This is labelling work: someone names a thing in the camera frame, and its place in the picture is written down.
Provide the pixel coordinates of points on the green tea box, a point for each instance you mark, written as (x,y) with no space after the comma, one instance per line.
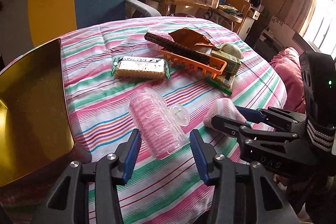
(233,63)

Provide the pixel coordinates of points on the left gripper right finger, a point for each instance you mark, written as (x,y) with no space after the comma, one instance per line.
(242,193)

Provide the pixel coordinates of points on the gold metal tin box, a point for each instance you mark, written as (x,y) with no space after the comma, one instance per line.
(35,129)

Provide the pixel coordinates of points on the pink cushion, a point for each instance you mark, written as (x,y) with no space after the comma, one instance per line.
(286,64)

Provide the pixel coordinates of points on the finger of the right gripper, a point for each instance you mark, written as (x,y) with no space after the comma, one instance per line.
(272,116)
(238,129)

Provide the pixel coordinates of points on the cracker pack with green ends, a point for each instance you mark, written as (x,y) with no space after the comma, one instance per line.
(140,68)

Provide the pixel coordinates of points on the wooden side table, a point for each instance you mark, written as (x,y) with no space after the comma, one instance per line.
(167,7)

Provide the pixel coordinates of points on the striped pink green tablecloth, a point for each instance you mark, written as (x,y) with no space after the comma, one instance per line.
(96,125)

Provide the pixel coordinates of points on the orange plastic basket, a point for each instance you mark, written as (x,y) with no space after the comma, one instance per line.
(215,67)

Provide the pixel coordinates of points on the blue yellow grey armchair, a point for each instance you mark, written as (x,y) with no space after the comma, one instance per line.
(26,24)

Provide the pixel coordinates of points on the pink sock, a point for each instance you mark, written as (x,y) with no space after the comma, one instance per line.
(223,113)

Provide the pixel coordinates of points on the brown brick toy stick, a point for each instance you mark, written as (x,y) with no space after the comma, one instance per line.
(177,48)

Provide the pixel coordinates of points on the wooden chair with clutter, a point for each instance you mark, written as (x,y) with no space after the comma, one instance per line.
(231,14)

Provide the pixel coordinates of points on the brown snack bag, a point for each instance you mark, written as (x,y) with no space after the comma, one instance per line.
(191,39)

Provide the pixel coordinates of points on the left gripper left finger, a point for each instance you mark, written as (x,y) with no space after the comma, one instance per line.
(67,201)

